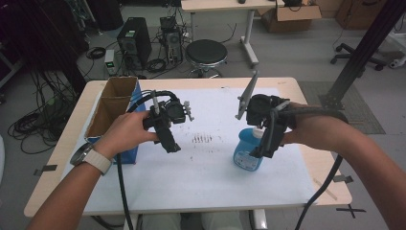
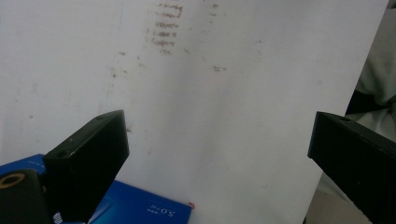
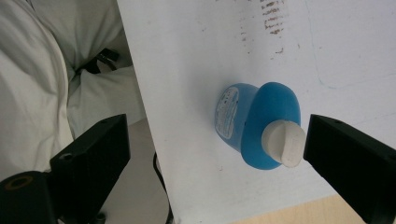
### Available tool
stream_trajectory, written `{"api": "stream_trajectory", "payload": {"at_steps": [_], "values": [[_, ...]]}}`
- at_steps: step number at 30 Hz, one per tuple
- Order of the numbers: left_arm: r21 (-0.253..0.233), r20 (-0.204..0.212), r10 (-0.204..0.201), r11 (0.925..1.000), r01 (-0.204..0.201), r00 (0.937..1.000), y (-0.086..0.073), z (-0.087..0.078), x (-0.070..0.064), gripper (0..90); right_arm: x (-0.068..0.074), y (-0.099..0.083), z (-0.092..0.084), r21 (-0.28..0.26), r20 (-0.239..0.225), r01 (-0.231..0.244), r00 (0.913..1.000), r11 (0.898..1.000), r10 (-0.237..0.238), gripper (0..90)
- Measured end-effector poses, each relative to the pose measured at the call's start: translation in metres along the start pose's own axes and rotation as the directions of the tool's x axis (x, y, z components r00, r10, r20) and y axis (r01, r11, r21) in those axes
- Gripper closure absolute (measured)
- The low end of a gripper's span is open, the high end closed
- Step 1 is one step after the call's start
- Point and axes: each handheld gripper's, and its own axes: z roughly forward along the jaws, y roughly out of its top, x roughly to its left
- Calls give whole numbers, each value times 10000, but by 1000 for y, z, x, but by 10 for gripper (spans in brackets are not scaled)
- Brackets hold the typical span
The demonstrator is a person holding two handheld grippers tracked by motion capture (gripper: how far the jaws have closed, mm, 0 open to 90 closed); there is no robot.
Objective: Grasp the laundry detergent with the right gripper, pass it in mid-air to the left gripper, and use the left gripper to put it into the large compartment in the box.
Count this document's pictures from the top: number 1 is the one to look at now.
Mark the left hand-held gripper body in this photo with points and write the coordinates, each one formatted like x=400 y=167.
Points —
x=172 y=111

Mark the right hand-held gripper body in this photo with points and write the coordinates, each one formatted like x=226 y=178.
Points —
x=260 y=107

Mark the blue pump bottle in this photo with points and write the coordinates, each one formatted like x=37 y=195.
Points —
x=247 y=153

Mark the blue cardboard box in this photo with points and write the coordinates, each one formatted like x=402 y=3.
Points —
x=111 y=105

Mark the person's right hand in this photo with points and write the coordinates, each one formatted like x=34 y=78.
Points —
x=303 y=127

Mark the person's left hand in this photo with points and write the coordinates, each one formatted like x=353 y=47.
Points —
x=127 y=131

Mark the white mat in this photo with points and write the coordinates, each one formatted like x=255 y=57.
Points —
x=207 y=179

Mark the black round stool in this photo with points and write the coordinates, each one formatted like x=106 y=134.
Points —
x=206 y=52

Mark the open computer case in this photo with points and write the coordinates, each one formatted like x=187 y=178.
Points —
x=172 y=41

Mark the thin wooden strip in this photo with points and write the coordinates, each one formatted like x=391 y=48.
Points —
x=325 y=190

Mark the grey tape strip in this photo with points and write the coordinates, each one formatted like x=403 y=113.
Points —
x=343 y=179
x=46 y=169

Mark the small white power unit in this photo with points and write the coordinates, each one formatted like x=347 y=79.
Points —
x=110 y=62

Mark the black computer tower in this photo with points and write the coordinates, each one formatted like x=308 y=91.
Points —
x=134 y=41

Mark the grey floor mat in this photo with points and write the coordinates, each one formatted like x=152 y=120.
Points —
x=360 y=118

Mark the open brown cardboard box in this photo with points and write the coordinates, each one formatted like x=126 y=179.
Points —
x=290 y=19

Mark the black tape cross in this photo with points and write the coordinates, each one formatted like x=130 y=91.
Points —
x=350 y=210

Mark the black office chair base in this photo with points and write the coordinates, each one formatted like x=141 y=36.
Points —
x=354 y=57

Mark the beige desk with white legs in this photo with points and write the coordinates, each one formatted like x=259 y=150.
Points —
x=230 y=4

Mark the black metal stand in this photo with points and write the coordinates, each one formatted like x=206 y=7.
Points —
x=360 y=54

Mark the closed brown cardboard box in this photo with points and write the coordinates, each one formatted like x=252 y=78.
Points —
x=360 y=14

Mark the black curtain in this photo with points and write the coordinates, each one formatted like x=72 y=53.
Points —
x=38 y=32

